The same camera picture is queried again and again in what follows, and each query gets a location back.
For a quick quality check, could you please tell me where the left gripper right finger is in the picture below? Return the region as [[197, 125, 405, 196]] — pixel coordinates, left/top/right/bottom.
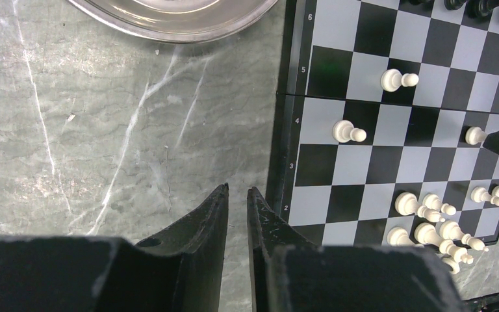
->
[[247, 187, 316, 311]]

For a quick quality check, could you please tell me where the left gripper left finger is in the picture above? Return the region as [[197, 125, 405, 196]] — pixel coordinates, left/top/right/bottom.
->
[[137, 183, 229, 311]]

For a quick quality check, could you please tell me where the white pawn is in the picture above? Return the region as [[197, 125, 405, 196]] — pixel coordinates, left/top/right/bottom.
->
[[380, 69, 419, 92], [470, 187, 499, 206], [422, 193, 457, 216], [332, 120, 367, 143], [465, 127, 488, 146]]

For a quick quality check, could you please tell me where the black and white chessboard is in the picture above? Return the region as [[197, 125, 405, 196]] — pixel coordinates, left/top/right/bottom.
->
[[266, 1, 499, 245]]

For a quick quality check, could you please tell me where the black chess piece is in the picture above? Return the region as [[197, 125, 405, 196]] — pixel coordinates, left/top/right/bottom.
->
[[468, 0, 499, 18], [444, 0, 468, 10]]

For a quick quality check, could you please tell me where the white chess piece on table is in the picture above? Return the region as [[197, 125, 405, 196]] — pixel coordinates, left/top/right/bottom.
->
[[441, 257, 461, 275]]

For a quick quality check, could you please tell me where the white bishop piece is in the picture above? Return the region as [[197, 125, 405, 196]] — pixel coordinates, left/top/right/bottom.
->
[[439, 220, 489, 252]]

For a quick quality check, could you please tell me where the white king piece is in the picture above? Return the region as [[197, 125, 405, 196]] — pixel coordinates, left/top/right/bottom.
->
[[414, 222, 474, 264]]

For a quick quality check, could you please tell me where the empty steel bowl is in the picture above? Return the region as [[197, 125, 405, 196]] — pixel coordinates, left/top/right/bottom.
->
[[70, 0, 277, 44]]

